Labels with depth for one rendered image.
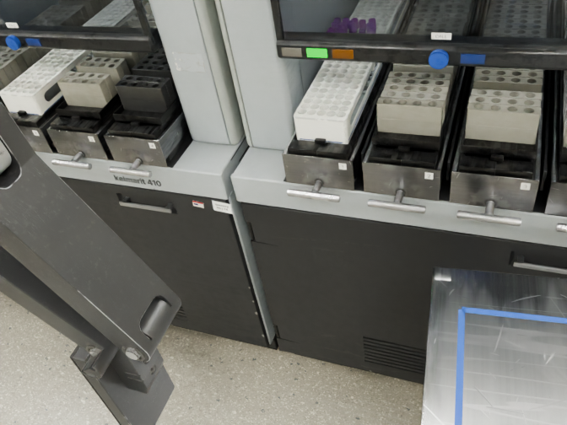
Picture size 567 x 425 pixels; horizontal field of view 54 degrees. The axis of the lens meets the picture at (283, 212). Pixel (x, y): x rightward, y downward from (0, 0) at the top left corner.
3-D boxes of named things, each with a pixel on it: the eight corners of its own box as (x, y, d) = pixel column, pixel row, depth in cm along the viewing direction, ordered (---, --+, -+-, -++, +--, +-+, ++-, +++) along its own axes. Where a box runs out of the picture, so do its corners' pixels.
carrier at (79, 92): (114, 103, 123) (105, 79, 119) (110, 108, 122) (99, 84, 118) (72, 100, 127) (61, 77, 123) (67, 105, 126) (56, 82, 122)
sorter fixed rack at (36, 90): (83, 53, 149) (73, 31, 144) (114, 55, 145) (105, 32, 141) (10, 116, 129) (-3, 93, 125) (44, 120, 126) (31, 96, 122)
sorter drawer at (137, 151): (236, 20, 167) (229, -10, 160) (279, 21, 162) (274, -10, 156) (103, 174, 119) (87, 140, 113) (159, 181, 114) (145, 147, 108)
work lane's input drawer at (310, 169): (369, 23, 153) (367, -10, 147) (419, 24, 148) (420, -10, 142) (278, 198, 105) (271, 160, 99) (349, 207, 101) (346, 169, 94)
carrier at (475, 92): (537, 122, 97) (543, 93, 93) (537, 129, 96) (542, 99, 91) (467, 117, 101) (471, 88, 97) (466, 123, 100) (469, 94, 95)
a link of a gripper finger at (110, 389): (111, 293, 23) (127, 297, 22) (162, 383, 27) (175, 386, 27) (68, 357, 21) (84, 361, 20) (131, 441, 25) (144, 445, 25)
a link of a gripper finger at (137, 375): (101, 284, 21) (170, 299, 20) (143, 358, 24) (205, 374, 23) (78, 317, 20) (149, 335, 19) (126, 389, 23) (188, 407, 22)
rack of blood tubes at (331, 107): (338, 65, 125) (337, 39, 121) (383, 67, 121) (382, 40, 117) (296, 144, 105) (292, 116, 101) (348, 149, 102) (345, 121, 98)
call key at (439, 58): (429, 65, 88) (429, 48, 86) (448, 66, 87) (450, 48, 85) (428, 69, 87) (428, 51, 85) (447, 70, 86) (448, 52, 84)
